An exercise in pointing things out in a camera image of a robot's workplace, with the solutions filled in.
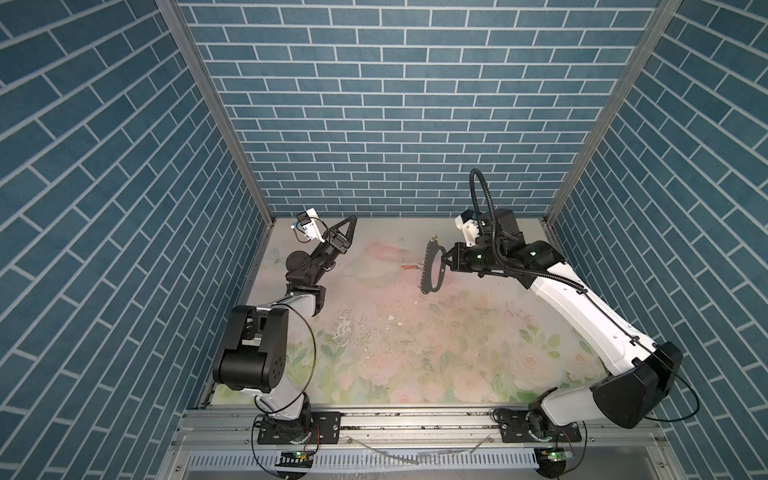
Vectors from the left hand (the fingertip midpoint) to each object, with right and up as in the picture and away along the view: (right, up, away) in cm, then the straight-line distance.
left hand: (358, 222), depth 77 cm
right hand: (+21, -9, -2) cm, 22 cm away
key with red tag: (+16, -12, +5) cm, 21 cm away
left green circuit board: (-14, -59, -5) cm, 61 cm away
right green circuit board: (+48, -58, -5) cm, 75 cm away
